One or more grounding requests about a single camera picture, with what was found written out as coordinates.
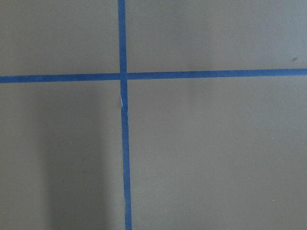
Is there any blue tape strip lengthwise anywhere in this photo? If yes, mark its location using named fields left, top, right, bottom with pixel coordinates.
left=118, top=0, right=132, bottom=230

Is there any blue tape strip crosswise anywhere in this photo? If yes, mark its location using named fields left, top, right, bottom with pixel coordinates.
left=0, top=69, right=307, bottom=83

